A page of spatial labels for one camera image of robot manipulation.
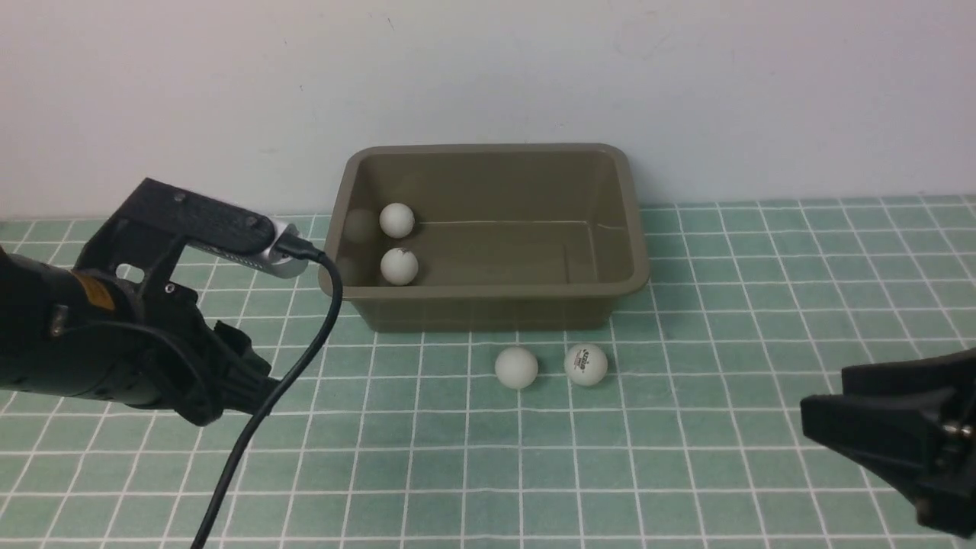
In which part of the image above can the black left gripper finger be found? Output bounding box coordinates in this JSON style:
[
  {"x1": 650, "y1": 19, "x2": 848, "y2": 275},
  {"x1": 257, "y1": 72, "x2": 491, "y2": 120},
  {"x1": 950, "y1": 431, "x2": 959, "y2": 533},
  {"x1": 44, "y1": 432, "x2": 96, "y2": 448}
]
[
  {"x1": 214, "y1": 355, "x2": 281, "y2": 415},
  {"x1": 213, "y1": 320, "x2": 254, "y2": 359}
]

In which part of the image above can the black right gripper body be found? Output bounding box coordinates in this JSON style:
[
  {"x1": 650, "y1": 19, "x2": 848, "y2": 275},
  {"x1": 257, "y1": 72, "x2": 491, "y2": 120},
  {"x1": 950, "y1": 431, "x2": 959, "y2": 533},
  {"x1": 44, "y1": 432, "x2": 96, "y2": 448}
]
[{"x1": 912, "y1": 388, "x2": 975, "y2": 538}]

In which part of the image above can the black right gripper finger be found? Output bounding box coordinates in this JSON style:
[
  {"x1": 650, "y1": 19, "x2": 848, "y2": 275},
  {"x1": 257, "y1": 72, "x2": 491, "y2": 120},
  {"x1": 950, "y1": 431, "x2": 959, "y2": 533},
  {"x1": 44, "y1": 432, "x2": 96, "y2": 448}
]
[
  {"x1": 801, "y1": 393, "x2": 923, "y2": 489},
  {"x1": 841, "y1": 348, "x2": 975, "y2": 397}
]

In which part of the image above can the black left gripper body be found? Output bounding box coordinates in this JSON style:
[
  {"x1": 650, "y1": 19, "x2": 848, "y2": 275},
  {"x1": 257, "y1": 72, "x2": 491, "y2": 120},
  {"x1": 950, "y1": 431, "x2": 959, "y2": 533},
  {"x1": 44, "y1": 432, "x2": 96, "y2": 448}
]
[{"x1": 46, "y1": 271, "x2": 230, "y2": 426}]

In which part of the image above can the white ping-pong ball printed logo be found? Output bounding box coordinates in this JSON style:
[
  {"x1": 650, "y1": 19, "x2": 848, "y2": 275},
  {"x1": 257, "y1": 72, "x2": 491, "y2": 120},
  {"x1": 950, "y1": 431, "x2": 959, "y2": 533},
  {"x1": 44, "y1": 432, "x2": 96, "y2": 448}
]
[{"x1": 563, "y1": 342, "x2": 609, "y2": 387}]

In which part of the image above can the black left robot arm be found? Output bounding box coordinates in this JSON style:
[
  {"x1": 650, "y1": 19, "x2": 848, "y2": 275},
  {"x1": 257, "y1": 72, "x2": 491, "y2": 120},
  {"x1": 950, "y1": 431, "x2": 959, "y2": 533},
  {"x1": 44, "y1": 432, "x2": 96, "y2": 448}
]
[{"x1": 1, "y1": 253, "x2": 279, "y2": 426}]

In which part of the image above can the green checkered tablecloth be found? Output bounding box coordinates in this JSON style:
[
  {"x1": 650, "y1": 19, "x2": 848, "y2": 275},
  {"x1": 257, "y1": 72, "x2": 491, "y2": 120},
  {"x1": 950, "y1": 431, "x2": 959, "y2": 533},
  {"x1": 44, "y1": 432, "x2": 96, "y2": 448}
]
[{"x1": 0, "y1": 194, "x2": 976, "y2": 549}]

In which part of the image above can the olive plastic bin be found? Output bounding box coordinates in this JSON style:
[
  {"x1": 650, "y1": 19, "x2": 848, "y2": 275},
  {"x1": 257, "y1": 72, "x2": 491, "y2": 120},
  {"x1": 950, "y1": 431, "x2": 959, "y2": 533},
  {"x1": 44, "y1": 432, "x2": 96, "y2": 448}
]
[{"x1": 323, "y1": 143, "x2": 651, "y2": 333}]

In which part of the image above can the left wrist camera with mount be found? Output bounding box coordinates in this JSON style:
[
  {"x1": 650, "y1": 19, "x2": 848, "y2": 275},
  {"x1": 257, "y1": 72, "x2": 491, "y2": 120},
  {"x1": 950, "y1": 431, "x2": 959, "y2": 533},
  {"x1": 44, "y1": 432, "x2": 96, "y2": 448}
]
[{"x1": 75, "y1": 178, "x2": 325, "y2": 295}]

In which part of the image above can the black left camera cable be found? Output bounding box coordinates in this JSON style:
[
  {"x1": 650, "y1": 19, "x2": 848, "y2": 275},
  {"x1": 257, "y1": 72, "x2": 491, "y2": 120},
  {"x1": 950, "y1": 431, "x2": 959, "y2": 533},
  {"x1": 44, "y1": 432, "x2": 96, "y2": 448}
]
[{"x1": 191, "y1": 236, "x2": 344, "y2": 549}]

